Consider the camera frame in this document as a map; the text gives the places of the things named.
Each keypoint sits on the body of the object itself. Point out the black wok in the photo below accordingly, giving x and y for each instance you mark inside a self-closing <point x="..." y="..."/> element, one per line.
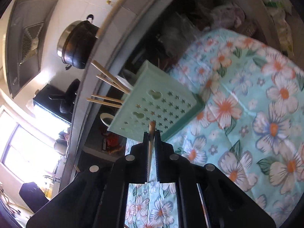
<point x="68" y="98"/>

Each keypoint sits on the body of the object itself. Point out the clear plastic bag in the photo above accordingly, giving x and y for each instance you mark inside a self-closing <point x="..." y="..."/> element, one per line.
<point x="229" y="15"/>

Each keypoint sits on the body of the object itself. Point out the white bowl behind holder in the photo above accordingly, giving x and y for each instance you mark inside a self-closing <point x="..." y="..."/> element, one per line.
<point x="106" y="119"/>

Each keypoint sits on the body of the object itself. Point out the white rice sack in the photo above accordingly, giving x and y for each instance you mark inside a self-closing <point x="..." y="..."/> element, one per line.
<point x="277" y="10"/>

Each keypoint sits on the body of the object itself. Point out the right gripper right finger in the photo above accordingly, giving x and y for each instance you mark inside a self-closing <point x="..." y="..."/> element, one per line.
<point x="190" y="180"/>

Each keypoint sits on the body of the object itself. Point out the grey concrete counter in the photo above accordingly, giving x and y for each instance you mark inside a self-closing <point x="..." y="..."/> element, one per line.
<point x="112" y="50"/>

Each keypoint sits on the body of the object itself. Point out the black splash guard panel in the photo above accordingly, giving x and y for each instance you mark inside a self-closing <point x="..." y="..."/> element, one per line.
<point x="51" y="105"/>

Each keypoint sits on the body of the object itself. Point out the wooden chopstick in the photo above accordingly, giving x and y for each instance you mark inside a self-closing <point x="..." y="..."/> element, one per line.
<point x="104" y="103"/>
<point x="152" y="126"/>
<point x="106" y="74"/>
<point x="111" y="83"/>
<point x="107" y="98"/>

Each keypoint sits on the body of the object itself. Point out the wooden cutting board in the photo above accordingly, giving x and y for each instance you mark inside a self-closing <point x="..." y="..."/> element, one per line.
<point x="109" y="18"/>

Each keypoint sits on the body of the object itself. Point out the green perforated utensil holder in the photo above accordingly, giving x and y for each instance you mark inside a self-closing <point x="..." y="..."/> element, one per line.
<point x="155" y="96"/>

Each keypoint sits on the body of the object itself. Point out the steel range hood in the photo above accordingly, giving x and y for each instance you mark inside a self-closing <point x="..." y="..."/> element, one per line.
<point x="26" y="31"/>

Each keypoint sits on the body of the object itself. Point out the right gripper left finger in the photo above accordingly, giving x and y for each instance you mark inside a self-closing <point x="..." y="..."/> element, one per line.
<point x="129" y="169"/>

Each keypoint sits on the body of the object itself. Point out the steel pot lid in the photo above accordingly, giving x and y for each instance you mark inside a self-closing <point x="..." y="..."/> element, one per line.
<point x="64" y="37"/>

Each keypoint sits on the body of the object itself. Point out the black stock pot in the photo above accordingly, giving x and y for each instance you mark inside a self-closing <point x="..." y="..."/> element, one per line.
<point x="79" y="44"/>

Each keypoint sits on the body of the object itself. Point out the floral teal quilt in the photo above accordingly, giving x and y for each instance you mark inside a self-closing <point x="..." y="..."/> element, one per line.
<point x="252" y="125"/>

